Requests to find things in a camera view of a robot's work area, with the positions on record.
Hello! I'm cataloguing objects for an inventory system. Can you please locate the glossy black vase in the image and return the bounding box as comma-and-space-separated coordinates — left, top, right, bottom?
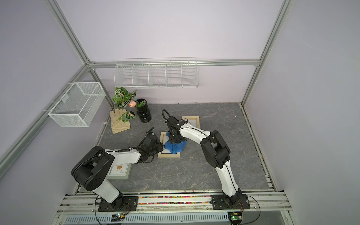
136, 98, 152, 123

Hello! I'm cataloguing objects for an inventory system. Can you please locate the green picture frame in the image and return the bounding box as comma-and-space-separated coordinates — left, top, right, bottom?
106, 164, 132, 180

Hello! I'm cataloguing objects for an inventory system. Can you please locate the gold frame with deer print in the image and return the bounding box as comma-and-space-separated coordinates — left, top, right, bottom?
157, 132, 180, 158

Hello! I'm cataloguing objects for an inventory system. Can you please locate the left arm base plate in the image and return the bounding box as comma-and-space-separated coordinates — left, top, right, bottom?
98, 196, 139, 212

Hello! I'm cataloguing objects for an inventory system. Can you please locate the white wire wall shelf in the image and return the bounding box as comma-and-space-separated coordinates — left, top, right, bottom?
113, 58, 199, 88

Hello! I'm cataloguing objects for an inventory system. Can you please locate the green artificial plant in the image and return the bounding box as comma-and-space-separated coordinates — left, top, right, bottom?
112, 87, 147, 122

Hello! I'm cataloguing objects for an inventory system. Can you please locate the cream work glove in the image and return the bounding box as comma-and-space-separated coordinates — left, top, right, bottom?
110, 108, 130, 134

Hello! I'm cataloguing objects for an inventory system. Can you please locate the white wire basket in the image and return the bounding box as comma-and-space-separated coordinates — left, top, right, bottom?
48, 82, 106, 128

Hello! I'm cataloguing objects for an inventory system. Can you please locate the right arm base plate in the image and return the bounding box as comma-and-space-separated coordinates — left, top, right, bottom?
210, 194, 250, 210

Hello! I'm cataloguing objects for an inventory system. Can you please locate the aluminium rail base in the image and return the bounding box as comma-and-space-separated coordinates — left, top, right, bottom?
52, 191, 298, 225

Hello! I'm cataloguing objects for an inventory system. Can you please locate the blue microfiber cloth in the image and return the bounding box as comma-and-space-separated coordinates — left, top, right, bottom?
164, 140, 187, 154

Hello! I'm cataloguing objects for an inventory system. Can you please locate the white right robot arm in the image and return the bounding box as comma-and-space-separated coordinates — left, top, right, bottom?
164, 116, 242, 205

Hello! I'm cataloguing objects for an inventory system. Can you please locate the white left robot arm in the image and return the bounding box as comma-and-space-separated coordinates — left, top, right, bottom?
71, 132, 164, 205

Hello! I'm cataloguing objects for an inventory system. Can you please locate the gold frame with plant print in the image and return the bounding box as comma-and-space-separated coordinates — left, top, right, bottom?
181, 116, 200, 128

